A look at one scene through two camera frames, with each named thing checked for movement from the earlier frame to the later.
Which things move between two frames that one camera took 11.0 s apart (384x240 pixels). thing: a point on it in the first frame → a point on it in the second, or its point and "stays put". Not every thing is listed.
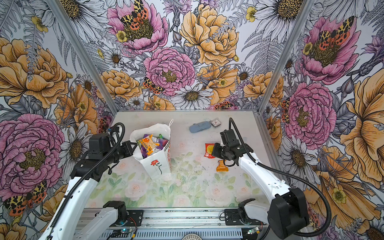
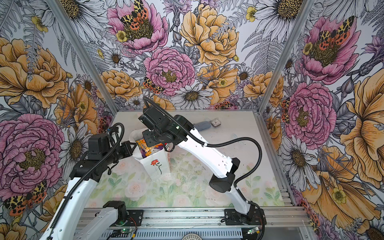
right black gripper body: [221, 152] → [153, 136]
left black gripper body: [121, 152] stays put
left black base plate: [135, 217] stays put
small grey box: [215, 122] stays put
